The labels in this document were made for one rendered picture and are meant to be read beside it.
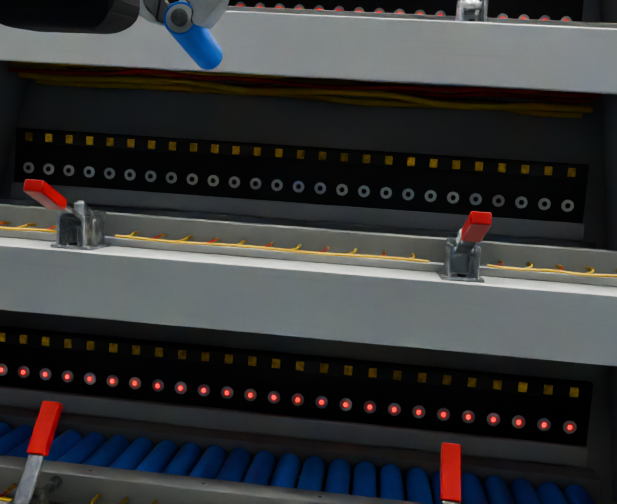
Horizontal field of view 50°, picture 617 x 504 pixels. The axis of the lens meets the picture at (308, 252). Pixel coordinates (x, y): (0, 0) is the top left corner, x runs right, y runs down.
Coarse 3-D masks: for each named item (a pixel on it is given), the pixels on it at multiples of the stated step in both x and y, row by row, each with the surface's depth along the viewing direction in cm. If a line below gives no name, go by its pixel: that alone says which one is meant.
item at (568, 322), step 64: (64, 192) 65; (128, 192) 64; (0, 256) 46; (64, 256) 45; (128, 256) 45; (192, 256) 47; (128, 320) 45; (192, 320) 45; (256, 320) 44; (320, 320) 44; (384, 320) 43; (448, 320) 43; (512, 320) 42; (576, 320) 42
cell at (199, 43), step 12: (168, 12) 35; (180, 12) 35; (168, 24) 35; (180, 24) 35; (192, 24) 35; (180, 36) 35; (192, 36) 36; (204, 36) 37; (192, 48) 37; (204, 48) 38; (216, 48) 40; (204, 60) 40; (216, 60) 41
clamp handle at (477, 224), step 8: (472, 216) 38; (480, 216) 38; (488, 216) 38; (464, 224) 40; (472, 224) 38; (480, 224) 38; (488, 224) 38; (464, 232) 40; (472, 232) 39; (480, 232) 39; (464, 240) 41; (472, 240) 41; (480, 240) 41; (456, 248) 44; (464, 248) 43; (472, 248) 43
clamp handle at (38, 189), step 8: (24, 184) 40; (32, 184) 40; (40, 184) 40; (48, 184) 41; (32, 192) 40; (40, 192) 40; (48, 192) 41; (56, 192) 42; (40, 200) 42; (48, 200) 42; (56, 200) 42; (64, 200) 43; (48, 208) 43; (56, 208) 43; (64, 208) 43; (72, 208) 45; (80, 208) 47; (64, 216) 46; (72, 216) 45; (80, 216) 46
